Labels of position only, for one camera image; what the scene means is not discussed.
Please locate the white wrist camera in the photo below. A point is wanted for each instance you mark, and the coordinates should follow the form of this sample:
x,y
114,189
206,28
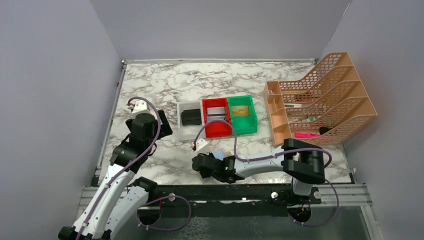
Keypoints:
x,y
201,146
139,107

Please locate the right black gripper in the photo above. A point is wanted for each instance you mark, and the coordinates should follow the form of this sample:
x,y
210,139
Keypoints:
x,y
210,155

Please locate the orange mesh file organizer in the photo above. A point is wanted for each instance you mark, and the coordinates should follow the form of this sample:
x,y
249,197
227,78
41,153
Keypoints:
x,y
332,90

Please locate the pink highlighter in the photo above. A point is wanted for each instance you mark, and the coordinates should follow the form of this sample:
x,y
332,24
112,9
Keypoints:
x,y
303,135

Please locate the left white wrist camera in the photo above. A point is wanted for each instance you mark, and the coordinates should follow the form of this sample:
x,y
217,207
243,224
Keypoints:
x,y
139,107

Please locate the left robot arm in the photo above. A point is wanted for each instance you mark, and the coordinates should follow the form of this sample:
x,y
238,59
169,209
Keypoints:
x,y
104,215

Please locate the black credit card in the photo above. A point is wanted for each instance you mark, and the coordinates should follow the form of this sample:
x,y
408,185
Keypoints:
x,y
191,117

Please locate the black mounting rail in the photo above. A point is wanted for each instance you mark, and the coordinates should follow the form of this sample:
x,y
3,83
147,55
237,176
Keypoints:
x,y
151,201

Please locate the white card stack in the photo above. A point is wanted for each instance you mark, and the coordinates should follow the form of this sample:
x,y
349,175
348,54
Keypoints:
x,y
216,113

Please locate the green white pen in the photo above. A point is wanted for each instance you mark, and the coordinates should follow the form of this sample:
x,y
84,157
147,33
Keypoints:
x,y
308,118

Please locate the gold credit card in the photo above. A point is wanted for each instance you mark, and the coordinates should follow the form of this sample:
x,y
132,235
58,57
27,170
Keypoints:
x,y
240,110

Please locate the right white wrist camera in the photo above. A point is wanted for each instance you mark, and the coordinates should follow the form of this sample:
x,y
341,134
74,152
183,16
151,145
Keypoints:
x,y
201,146

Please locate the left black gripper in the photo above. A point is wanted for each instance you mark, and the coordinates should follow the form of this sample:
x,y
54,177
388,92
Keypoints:
x,y
165,130

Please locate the beige card holder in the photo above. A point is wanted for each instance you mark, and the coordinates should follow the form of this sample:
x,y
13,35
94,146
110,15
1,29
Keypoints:
x,y
220,154

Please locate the green plastic bin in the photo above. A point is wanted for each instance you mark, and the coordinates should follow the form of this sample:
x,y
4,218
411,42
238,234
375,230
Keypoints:
x,y
243,124

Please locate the red plastic bin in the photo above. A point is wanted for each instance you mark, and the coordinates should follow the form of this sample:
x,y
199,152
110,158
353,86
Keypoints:
x,y
216,129

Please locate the aluminium frame rail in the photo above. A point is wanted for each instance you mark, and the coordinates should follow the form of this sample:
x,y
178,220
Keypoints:
x,y
348,195

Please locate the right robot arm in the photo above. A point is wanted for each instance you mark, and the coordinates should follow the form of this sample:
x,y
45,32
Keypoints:
x,y
303,161

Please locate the white plastic bin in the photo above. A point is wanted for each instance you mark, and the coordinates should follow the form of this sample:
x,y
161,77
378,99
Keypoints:
x,y
188,132

